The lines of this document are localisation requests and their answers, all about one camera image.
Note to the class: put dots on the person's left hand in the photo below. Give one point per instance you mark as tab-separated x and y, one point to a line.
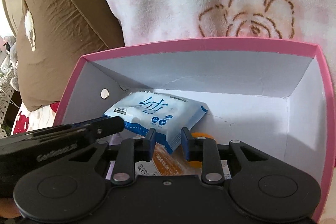
8	208

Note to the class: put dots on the pink cardboard box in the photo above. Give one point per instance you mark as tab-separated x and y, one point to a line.
276	95

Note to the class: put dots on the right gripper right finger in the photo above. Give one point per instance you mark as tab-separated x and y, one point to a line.
236	153

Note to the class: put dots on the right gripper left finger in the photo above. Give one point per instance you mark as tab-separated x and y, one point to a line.
104	164

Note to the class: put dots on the blue wet wipes pack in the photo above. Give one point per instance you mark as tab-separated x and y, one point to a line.
166	113

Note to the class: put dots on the grey plush toy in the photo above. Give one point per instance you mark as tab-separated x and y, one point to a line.
11	49

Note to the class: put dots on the brown pillow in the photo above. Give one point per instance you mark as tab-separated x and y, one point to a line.
64	30

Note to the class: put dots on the small white tissue pack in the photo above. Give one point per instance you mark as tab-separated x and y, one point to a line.
226	171

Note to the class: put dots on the orange dental floss box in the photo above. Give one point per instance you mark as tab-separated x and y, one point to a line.
164	164

